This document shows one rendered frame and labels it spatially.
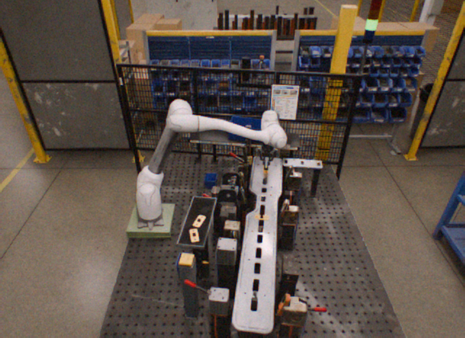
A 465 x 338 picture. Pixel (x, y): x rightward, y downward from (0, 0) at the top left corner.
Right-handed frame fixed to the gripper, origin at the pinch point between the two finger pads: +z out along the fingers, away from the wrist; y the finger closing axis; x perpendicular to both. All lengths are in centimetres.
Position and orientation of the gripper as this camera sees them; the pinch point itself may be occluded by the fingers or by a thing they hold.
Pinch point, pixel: (266, 164)
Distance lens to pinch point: 241.3
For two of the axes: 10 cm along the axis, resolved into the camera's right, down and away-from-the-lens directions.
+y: 9.9, 0.8, -1.1
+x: 1.3, -5.7, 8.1
